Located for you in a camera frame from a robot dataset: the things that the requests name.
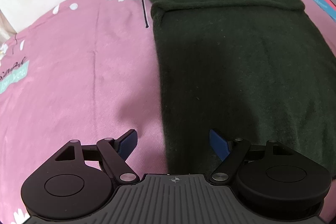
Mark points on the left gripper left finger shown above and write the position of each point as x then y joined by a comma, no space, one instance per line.
114,153

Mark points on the dark green knitted sweater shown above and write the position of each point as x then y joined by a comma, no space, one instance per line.
253,69

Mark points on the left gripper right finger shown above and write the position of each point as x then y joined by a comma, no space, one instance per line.
232,153

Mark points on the beige patterned curtain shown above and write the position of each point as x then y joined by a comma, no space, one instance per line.
6,30

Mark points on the pink floral bed sheet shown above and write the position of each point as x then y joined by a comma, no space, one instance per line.
88,70

